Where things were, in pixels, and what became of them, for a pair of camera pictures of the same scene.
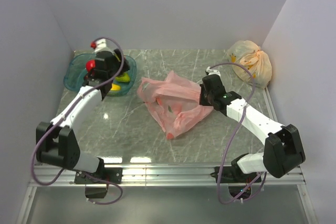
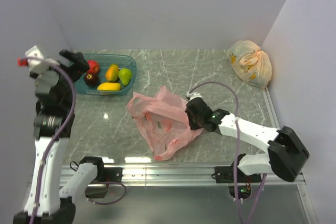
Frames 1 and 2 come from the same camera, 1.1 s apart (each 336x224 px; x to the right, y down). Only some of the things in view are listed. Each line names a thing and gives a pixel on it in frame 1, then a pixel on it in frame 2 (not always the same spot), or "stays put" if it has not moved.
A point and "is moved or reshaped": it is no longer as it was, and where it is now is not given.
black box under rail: (95, 192) stays put
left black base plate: (114, 175) stays put
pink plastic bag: (175, 102) is moved or reshaped
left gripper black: (125, 66) to (77, 58)
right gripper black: (202, 102) to (192, 126)
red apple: (90, 64) stays put
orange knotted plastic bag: (250, 54) stays put
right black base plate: (233, 174) stays put
